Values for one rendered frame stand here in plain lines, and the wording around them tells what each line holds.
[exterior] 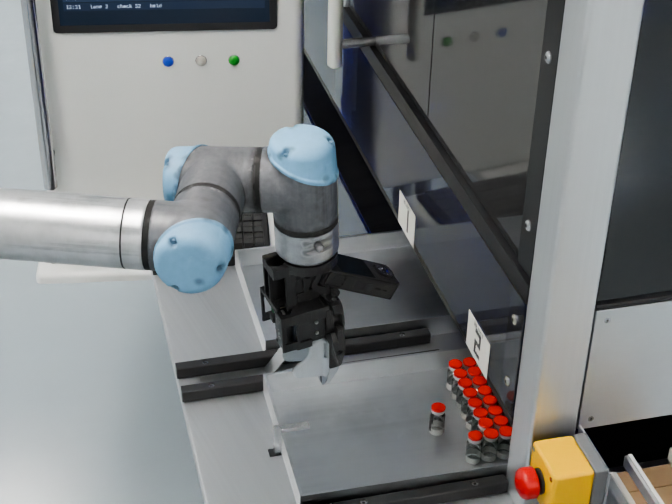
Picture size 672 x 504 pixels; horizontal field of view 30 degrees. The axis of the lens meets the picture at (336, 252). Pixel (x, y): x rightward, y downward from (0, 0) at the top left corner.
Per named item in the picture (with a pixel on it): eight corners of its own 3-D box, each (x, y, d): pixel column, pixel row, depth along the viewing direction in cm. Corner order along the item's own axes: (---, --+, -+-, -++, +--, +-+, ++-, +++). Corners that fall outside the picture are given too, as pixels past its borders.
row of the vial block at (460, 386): (458, 381, 189) (460, 357, 187) (498, 461, 175) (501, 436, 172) (444, 383, 189) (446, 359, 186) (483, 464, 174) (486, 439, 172)
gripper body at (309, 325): (261, 323, 156) (255, 244, 149) (325, 304, 158) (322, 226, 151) (284, 359, 150) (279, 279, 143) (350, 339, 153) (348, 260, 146)
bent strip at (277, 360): (290, 365, 192) (290, 334, 189) (295, 377, 190) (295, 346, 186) (199, 378, 189) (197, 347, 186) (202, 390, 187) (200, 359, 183)
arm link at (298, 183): (265, 118, 142) (340, 120, 141) (270, 199, 148) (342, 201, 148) (256, 155, 135) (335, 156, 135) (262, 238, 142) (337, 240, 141)
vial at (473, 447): (477, 453, 176) (480, 428, 173) (482, 464, 174) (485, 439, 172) (462, 455, 175) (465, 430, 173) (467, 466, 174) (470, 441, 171)
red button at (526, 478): (538, 480, 158) (541, 457, 156) (550, 502, 155) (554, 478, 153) (510, 485, 157) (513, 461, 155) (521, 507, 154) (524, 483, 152)
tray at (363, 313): (425, 243, 222) (426, 226, 220) (474, 329, 201) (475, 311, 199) (235, 267, 214) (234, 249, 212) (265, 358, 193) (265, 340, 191)
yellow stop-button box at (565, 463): (578, 473, 162) (585, 431, 158) (602, 512, 156) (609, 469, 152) (523, 482, 160) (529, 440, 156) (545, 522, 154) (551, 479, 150)
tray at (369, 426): (480, 362, 194) (482, 344, 192) (542, 477, 172) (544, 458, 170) (263, 392, 187) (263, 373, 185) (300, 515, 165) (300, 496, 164)
